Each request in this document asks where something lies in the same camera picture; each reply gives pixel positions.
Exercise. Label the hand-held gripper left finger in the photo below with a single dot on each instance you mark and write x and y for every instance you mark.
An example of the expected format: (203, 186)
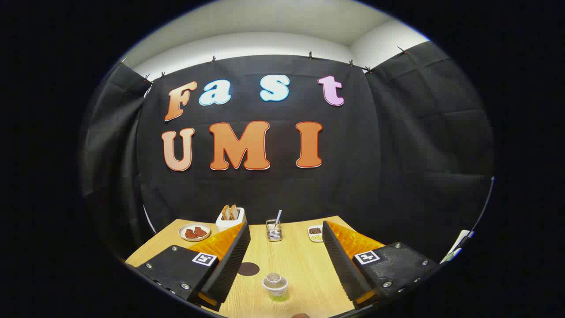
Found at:
(229, 265)

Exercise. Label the red meat piece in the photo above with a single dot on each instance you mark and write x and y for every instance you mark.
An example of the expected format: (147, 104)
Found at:
(190, 234)
(201, 232)

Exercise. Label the brown toast slice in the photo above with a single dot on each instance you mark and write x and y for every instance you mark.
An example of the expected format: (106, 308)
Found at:
(234, 212)
(225, 213)

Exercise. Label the wooden table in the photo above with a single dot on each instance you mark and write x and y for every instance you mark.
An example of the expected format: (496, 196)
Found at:
(300, 265)

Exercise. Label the dark brown round coaster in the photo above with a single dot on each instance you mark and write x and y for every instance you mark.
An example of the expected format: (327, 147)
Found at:
(248, 269)

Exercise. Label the round beige plate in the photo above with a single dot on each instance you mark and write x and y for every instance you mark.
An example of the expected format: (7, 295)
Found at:
(183, 231)

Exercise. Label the white divided bean dish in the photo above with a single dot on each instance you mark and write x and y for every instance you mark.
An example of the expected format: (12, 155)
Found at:
(315, 234)

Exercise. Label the clear juice bottle white label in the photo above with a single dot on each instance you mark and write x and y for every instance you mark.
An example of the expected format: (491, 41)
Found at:
(276, 288)

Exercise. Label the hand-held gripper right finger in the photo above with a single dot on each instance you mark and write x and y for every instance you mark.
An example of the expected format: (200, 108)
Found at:
(342, 265)

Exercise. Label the striped drinking straw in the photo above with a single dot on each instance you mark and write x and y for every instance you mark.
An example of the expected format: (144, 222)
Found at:
(278, 216)

